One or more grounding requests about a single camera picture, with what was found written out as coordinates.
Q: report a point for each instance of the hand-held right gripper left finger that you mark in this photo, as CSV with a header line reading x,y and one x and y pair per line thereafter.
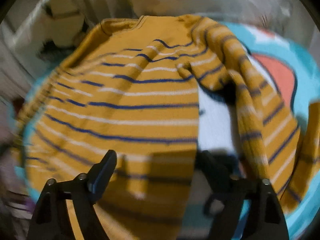
x,y
97,181

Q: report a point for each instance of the teal cartoon printed blanket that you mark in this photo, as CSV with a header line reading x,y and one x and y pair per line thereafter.
x,y
275,47

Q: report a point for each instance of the cream figure print cushion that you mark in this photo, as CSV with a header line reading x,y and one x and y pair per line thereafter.
x,y
62,27

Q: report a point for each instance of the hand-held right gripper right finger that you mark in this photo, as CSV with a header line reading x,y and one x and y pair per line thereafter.
x,y
212,172

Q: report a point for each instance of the yellow striped sweater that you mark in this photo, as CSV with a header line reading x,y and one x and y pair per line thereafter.
x,y
140,115

